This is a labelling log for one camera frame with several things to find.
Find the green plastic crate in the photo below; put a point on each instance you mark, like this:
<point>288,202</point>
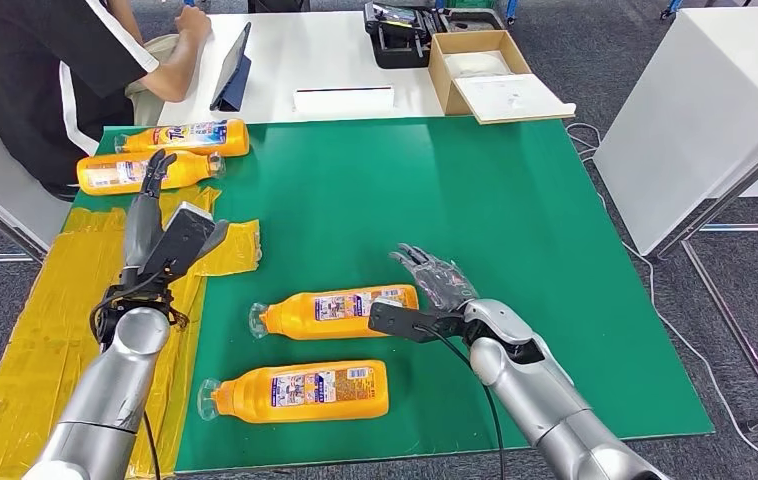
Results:
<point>472,4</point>

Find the flat white box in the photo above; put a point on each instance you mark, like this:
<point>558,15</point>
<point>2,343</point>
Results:
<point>344,99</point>

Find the tablet in dark folding case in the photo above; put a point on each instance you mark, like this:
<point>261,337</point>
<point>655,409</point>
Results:
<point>230,69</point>

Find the person's right forearm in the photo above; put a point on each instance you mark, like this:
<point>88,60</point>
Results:
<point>174,71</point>

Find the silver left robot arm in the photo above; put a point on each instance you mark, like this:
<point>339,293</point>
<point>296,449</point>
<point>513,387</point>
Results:
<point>107,397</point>

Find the person's right hand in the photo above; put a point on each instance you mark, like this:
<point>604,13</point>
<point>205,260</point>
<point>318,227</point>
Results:
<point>195,23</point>

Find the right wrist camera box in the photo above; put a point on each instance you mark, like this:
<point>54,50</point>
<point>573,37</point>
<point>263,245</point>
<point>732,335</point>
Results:
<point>405,321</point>

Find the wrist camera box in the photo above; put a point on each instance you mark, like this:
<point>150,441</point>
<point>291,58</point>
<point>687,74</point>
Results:
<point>180,242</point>
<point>405,321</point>

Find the white foam insert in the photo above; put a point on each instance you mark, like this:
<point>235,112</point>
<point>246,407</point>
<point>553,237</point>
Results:
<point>477,65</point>

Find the orange Tide detergent bottle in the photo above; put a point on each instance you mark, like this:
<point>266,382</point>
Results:
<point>299,318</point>
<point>246,397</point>
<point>187,169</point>
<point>236,139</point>

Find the open cardboard box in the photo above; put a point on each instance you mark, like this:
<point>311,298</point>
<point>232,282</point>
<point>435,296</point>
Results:
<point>518,99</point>

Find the person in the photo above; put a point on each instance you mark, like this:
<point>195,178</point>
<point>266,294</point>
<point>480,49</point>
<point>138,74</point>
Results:
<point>21,86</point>

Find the yellow taped cardboard sheet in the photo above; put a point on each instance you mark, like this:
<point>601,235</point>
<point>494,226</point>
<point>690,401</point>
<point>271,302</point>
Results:
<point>28,371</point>

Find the black chair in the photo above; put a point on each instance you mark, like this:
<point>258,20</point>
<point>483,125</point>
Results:
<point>280,5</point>

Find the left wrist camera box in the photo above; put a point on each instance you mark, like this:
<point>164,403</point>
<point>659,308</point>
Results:
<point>180,242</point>

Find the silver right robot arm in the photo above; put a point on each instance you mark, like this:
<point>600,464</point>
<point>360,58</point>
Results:
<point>538,397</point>

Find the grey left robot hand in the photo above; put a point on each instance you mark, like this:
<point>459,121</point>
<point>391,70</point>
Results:
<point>140,225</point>

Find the black tool case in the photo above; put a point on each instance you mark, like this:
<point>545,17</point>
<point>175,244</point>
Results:
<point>399,40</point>

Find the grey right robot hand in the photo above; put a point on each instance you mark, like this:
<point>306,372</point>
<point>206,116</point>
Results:
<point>438,281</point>

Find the white table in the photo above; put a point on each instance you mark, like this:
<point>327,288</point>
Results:
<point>684,119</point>

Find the white desk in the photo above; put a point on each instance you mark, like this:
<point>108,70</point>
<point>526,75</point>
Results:
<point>319,60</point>

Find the green table mat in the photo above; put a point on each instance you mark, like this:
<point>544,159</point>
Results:
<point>386,212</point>

